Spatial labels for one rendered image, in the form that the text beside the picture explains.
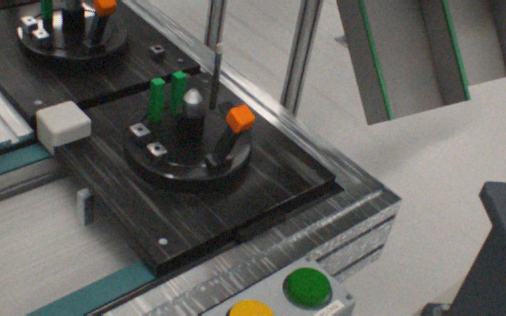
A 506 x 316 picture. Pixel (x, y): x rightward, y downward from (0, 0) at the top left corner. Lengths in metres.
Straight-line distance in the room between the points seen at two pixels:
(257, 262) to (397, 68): 0.33
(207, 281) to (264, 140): 0.21
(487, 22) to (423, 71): 0.17
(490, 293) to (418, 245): 0.22
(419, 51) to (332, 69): 0.30
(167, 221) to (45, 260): 0.13
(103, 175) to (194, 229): 0.12
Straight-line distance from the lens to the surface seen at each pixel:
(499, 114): 1.19
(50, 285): 0.69
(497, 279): 0.66
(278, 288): 0.64
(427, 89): 0.88
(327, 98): 1.08
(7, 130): 0.81
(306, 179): 0.74
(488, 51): 1.00
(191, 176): 0.69
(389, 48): 0.86
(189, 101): 0.70
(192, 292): 0.63
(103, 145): 0.75
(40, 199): 0.77
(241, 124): 0.64
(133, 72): 0.87
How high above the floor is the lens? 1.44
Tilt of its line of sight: 39 degrees down
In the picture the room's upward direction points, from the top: 11 degrees clockwise
